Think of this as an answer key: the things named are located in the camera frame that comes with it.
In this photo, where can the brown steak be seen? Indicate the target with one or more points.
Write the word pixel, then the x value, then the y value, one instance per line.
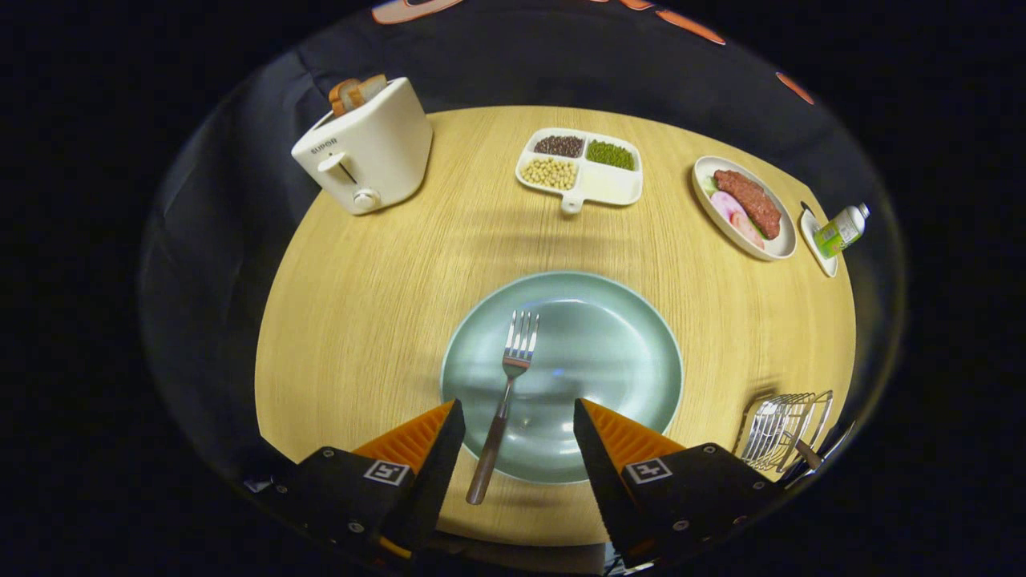
pixel 749 200

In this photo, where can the white toaster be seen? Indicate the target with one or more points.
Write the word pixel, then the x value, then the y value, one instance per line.
pixel 385 152

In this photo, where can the metal fork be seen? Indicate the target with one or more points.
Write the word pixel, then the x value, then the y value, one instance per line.
pixel 517 361

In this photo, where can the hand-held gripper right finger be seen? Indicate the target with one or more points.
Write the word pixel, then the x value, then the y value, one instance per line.
pixel 609 489

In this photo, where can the red ham slice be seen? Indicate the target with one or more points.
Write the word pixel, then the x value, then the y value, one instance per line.
pixel 749 232

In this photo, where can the white divided tray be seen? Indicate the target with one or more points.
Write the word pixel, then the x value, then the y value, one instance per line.
pixel 613 184

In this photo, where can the pile of yellow soybeans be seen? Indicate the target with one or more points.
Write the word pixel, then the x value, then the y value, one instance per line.
pixel 549 173

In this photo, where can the toast bread slice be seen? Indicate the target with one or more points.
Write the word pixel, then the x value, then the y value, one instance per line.
pixel 341 96
pixel 370 88

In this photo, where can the white round plate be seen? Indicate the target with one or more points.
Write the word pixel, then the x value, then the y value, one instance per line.
pixel 777 244

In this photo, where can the pink ham slice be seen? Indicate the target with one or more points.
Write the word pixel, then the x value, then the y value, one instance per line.
pixel 725 208

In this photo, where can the pile of green beans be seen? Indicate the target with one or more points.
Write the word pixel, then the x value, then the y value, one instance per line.
pixel 611 155

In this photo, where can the pale green plate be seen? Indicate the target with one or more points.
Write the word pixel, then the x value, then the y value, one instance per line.
pixel 593 353

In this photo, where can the small white coaster dish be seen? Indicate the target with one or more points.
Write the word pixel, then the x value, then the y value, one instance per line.
pixel 809 232

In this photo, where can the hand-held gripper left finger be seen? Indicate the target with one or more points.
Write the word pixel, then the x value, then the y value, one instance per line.
pixel 433 481

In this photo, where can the green lettuce leaf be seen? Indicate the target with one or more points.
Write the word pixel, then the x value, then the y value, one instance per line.
pixel 709 184

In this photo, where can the green label bottle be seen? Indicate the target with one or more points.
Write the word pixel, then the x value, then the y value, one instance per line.
pixel 838 232

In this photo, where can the pile of brown beans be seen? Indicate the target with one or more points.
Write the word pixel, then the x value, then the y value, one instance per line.
pixel 559 146

